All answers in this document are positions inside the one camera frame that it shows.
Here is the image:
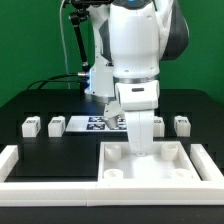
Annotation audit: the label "white marker plate with tags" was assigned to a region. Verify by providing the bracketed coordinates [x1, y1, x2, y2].
[66, 116, 126, 132]

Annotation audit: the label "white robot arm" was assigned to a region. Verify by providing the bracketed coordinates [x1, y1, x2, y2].
[85, 0, 189, 155]

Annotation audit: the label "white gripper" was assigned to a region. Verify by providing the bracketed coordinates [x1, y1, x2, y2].
[115, 81, 159, 156]

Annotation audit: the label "black cables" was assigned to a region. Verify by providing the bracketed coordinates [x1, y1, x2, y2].
[26, 71, 90, 91]

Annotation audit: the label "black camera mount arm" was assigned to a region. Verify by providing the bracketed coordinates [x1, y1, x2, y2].
[67, 0, 113, 72]

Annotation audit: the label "white square tabletop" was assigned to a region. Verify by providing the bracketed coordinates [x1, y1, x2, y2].
[98, 141, 200, 182]

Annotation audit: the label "white U-shaped fence wall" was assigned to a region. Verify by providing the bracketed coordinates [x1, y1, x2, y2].
[0, 144, 224, 207]

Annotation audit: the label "white cable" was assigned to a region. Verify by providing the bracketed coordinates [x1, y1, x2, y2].
[59, 0, 72, 90]

